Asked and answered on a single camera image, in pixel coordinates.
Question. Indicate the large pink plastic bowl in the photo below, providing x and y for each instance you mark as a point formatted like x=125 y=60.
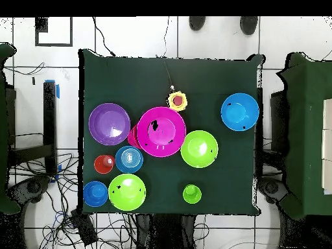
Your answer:
x=166 y=135

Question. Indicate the green plastic cup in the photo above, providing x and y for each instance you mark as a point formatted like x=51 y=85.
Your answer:
x=192 y=194

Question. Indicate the small crimson plastic bowl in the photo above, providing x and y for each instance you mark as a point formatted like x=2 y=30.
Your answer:
x=132 y=138

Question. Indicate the green plastic bowl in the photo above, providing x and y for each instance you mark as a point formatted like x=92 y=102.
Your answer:
x=199 y=149
x=127 y=193

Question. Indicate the yellow emergency stop box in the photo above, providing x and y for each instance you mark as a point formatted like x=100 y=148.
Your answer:
x=178 y=101

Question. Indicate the blue straight-sided bowl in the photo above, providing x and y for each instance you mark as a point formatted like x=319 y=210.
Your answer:
x=129 y=160

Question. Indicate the wide purple plastic bowl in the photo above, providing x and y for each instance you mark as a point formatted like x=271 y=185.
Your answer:
x=109 y=124

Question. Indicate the orange plastic cup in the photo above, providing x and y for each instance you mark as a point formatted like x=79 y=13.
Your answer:
x=103 y=164

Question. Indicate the dark green tablecloth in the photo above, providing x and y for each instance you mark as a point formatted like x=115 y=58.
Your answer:
x=207 y=77

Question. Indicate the large light blue bowl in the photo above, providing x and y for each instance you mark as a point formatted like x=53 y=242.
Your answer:
x=240 y=112

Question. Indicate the small dark blue bowl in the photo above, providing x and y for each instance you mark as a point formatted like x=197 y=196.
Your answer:
x=95 y=194

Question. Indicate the black metal stand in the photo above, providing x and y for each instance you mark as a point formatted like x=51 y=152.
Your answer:
x=49 y=116

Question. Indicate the person's right foot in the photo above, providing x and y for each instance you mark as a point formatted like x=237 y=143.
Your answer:
x=197 y=22

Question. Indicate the person's foot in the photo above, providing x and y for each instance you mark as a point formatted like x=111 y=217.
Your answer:
x=249 y=24
x=197 y=22

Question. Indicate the black power box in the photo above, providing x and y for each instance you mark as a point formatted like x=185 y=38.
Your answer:
x=85 y=228

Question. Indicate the person's left foot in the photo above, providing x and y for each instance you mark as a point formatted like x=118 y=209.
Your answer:
x=249 y=24

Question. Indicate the neighbouring green covered table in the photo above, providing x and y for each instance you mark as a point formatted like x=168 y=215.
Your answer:
x=308 y=129
x=4 y=155

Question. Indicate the white box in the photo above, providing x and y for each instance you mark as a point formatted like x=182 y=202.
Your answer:
x=327 y=145

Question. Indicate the black pedestal leg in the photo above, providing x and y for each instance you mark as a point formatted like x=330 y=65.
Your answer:
x=272 y=186
x=28 y=189

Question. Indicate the black square floor frame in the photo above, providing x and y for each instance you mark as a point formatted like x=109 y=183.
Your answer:
x=36 y=31

